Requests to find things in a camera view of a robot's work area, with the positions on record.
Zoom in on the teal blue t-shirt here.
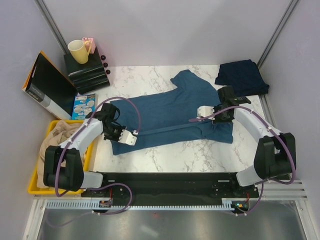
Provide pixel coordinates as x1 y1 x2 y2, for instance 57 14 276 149
111 70 233 156

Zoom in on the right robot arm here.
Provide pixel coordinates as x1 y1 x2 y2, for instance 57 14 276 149
213 86 297 197

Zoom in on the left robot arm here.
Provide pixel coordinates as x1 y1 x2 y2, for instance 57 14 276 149
42 103 125 197

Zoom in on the blue picture booklet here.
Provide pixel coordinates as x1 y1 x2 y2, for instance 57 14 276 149
71 93 97 120

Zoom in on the folded navy t-shirt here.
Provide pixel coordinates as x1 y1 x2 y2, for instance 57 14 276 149
215 59 270 97

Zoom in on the beige t-shirt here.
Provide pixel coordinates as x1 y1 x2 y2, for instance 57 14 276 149
36 120 82 189

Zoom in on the black stepped stand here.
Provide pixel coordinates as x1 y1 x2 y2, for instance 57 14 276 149
64 47 111 95

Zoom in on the black orange cardboard box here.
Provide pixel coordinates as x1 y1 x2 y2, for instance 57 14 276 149
22 51 78 120

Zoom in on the pink small box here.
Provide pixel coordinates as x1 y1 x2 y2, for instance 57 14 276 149
82 37 96 54

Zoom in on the yellow ceramic mug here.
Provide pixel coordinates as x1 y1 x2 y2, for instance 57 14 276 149
67 40 89 64

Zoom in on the yellow plastic bin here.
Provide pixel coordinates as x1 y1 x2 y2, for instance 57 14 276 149
27 120 95 196

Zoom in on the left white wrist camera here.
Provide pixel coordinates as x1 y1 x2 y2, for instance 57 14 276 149
118 129 138 146

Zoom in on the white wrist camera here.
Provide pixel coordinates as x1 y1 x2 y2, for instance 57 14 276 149
118 129 138 146
196 105 215 121

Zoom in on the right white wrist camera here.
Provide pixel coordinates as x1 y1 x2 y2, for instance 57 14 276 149
196 105 215 121

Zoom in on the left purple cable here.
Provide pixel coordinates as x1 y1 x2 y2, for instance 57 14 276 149
46 96 142 228

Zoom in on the purple cable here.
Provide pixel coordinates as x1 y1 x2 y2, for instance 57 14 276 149
188 105 297 217
46 96 142 228

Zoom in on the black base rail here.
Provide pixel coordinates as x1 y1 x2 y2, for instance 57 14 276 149
81 172 259 205

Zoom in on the grey slotted cable duct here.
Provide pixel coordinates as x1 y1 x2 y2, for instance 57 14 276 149
45 198 236 211

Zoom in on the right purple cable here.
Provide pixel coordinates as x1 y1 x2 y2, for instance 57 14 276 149
188 105 297 217

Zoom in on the right aluminium frame post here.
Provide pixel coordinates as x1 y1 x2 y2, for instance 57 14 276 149
256 0 300 69

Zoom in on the aluminium frame post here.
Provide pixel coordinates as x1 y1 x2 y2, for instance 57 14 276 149
256 0 300 69
34 0 69 54

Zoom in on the left aluminium frame post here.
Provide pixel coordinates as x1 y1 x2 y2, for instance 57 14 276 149
34 0 69 54

